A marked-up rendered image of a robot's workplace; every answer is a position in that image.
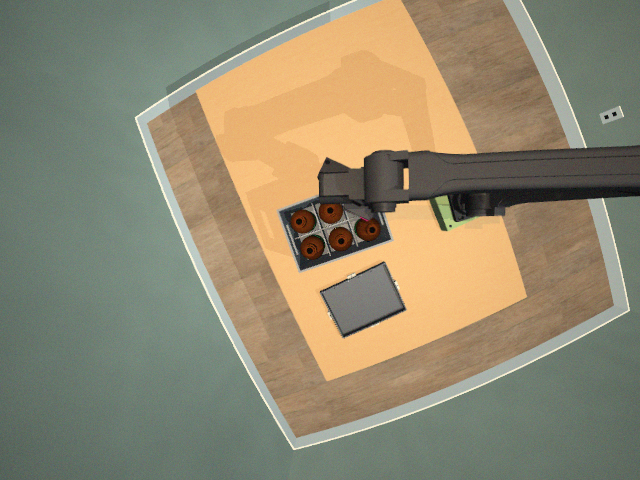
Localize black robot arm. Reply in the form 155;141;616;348
317;145;640;222

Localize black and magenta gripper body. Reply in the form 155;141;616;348
343;200;374;220

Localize dark grey crate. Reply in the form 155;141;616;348
276;194;387;273

